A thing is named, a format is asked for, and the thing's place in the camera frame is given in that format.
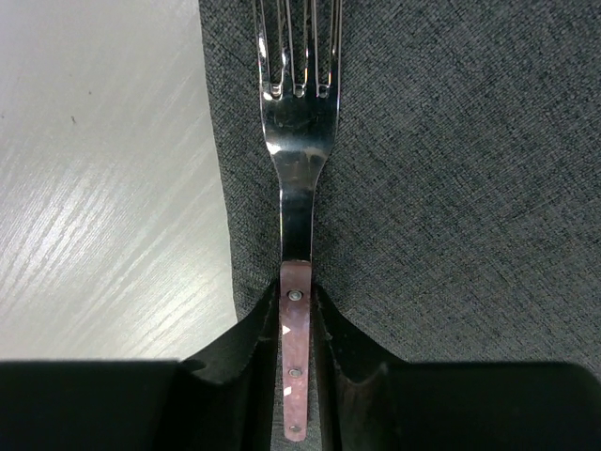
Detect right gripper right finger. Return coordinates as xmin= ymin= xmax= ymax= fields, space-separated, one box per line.
xmin=313 ymin=287 xmax=600 ymax=450

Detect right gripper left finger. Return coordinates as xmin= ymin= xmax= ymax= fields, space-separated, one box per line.
xmin=1 ymin=286 xmax=278 ymax=450

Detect grey cloth napkin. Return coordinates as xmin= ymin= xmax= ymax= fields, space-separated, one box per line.
xmin=199 ymin=0 xmax=601 ymax=451

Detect fork with pink handle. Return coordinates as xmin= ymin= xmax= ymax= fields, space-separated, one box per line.
xmin=253 ymin=0 xmax=343 ymax=443

